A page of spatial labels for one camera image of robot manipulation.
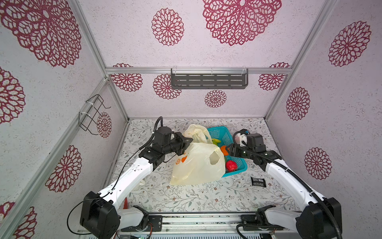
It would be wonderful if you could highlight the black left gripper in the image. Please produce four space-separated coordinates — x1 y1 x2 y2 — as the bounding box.
163 132 194 156

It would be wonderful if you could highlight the red toy pepper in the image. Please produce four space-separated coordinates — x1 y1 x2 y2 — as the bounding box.
225 160 238 173

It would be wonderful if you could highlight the orange toy fruit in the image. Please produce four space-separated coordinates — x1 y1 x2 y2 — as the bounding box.
220 145 229 156

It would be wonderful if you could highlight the cream plastic bag orange print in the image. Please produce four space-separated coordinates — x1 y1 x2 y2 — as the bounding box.
170 124 225 185

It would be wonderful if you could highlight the yellow toy banana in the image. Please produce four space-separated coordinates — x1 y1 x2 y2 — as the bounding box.
212 138 221 146

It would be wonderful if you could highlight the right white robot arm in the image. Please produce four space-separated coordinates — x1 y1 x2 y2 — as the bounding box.
227 129 342 239

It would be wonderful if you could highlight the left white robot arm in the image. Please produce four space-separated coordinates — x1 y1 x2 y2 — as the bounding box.
80 117 193 239

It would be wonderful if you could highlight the teal plastic basket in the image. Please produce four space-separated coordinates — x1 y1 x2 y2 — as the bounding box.
206 125 248 178

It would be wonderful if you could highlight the small black packet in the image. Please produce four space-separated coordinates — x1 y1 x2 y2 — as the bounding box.
251 177 267 188

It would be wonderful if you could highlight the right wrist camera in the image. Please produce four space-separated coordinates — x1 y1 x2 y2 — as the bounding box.
233 129 249 147

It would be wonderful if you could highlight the grey slotted wall shelf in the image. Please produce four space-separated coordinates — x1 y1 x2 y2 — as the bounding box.
170 68 248 90

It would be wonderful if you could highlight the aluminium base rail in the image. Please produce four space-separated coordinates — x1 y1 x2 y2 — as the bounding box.
117 212 300 239

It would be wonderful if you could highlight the black wire wall rack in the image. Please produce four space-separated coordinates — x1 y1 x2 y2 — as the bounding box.
78 94 112 138

